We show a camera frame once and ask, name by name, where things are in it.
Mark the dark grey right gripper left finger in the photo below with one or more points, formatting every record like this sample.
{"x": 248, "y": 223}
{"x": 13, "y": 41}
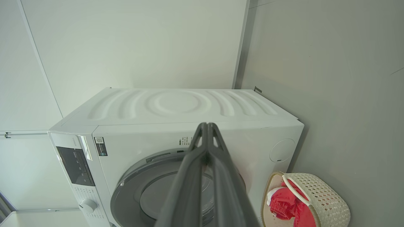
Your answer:
{"x": 186, "y": 189}

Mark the white plastic control knob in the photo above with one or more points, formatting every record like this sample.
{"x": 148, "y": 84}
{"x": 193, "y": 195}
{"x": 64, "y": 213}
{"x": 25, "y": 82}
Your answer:
{"x": 88, "y": 206}

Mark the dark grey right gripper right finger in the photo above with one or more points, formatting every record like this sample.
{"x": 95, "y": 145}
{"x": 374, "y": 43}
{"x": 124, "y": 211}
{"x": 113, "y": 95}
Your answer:
{"x": 230, "y": 195}

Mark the round black glass washer door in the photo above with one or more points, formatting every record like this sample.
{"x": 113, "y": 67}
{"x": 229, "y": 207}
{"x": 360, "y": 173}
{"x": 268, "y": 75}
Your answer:
{"x": 132, "y": 189}

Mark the red clothes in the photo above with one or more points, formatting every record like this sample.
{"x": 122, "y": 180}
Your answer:
{"x": 284, "y": 205}

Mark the black QR code sticker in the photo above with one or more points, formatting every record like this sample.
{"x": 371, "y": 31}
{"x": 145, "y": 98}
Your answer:
{"x": 101, "y": 146}

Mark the white front-loading washing machine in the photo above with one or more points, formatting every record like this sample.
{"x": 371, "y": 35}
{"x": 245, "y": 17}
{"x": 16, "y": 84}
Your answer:
{"x": 176, "y": 104}

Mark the cream perforated laundry basket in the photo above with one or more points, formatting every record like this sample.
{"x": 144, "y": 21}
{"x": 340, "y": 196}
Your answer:
{"x": 328, "y": 201}

